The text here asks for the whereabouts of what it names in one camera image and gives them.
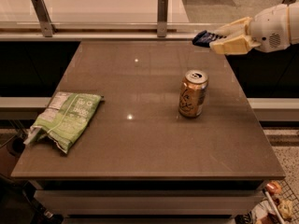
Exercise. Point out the middle metal railing bracket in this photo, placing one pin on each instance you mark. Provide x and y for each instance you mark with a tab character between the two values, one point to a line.
162	15

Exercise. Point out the gold soda can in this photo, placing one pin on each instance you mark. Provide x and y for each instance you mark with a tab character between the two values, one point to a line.
192	93

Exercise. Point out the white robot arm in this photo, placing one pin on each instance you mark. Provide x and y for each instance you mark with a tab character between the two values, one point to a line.
293	21

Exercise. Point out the wire basket with snacks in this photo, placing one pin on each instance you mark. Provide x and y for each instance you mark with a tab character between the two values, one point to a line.
279	206

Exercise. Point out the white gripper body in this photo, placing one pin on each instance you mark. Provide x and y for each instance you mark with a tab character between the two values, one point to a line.
268	28

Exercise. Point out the blue rxbar blueberry wrapper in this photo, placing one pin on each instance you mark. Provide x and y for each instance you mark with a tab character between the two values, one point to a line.
204	38

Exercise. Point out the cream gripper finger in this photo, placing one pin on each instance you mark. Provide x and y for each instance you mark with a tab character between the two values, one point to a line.
239	27
238	45

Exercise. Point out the glass railing panel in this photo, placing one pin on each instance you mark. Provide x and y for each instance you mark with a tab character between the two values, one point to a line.
140	11

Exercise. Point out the green jalapeno chip bag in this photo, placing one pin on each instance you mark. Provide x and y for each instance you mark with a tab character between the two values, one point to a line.
64	119

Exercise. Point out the left metal railing bracket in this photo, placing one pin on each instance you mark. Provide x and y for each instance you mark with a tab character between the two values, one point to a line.
46	26

